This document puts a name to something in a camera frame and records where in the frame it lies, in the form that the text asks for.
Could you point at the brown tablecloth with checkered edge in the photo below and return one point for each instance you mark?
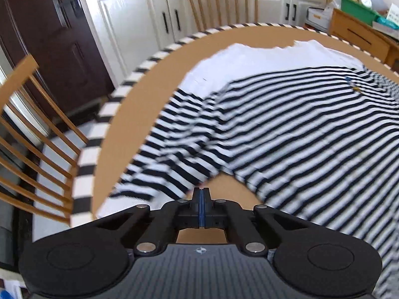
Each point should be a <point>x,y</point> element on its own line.
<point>140,99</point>

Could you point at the white cardboard box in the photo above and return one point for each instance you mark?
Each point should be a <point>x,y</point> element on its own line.
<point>318,18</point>

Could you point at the teal flat box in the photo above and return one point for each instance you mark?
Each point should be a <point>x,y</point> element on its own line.
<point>386,24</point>

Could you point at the light wooden side cabinet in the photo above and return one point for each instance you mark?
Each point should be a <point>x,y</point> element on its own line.
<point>349,26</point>

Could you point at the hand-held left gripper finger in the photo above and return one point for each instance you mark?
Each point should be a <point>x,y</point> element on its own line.
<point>199,211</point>
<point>203,211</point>

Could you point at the green plastic bin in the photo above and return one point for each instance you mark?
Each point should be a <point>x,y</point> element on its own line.
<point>352,7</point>

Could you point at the white plastic jar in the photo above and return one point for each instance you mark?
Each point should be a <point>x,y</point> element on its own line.
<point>367,2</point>

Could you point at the black white striped shirt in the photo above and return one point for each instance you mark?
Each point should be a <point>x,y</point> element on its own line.
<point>280,137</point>

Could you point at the dark brown wooden door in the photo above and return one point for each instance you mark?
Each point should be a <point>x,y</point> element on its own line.
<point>46,37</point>

